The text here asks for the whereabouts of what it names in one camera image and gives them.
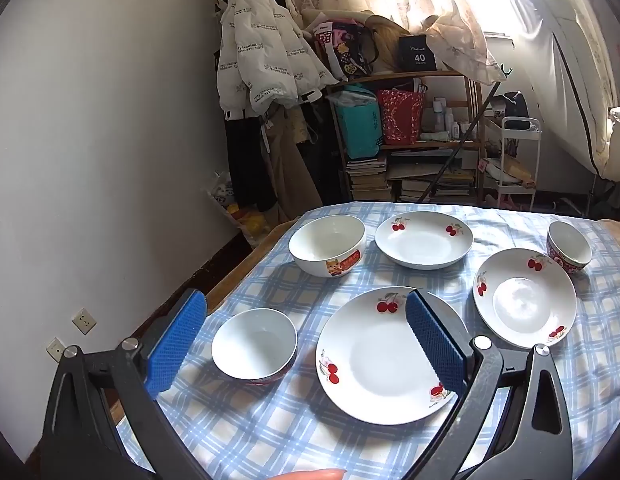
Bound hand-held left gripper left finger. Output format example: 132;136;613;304
42;287;215;480

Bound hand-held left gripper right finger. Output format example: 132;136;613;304
405;287;574;480

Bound white cherry print plate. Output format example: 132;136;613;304
375;211;474;270
316;287;471;426
472;248;578;350

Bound small red patterned bowl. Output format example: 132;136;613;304
546;220;593;275
211;308;299;385

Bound large white cat print bowl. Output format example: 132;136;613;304
288;215;367;278

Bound person's left hand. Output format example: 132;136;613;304
277;468;347;480

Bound blue plaid tablecloth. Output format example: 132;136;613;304
115;201;620;480

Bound yellow plastic bag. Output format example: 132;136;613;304
234;204;271;237

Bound white printed plastic bag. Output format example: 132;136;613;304
209;172;241;212

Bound wide stack of books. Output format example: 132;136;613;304
399;159;476;205

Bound narrow stack of books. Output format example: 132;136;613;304
345;155;391;202

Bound white rolling cart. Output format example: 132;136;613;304
496;117;544;212

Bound black hanging trousers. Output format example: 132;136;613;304
225;110;279;212

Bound black metal pole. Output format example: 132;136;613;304
424;80;501;205

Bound beige hanging coat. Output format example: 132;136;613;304
262;105;321;222

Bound group of small bottles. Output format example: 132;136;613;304
431;97;471;139

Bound teal tote bag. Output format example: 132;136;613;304
331;85;384;160

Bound red patterned bag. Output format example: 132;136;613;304
376;88;426;145

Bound dark bag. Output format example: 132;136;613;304
491;91;530;121

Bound wooden shelf unit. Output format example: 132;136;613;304
326;69;484;207

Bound white quilt with black trim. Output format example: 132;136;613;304
510;0;620;182

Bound black box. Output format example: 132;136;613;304
398;35;438;72

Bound white puffer jacket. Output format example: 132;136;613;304
216;0;341;121

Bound pink cartoon print bag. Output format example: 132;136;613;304
312;20;379;81

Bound white wall power socket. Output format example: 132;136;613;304
72;307;97;335

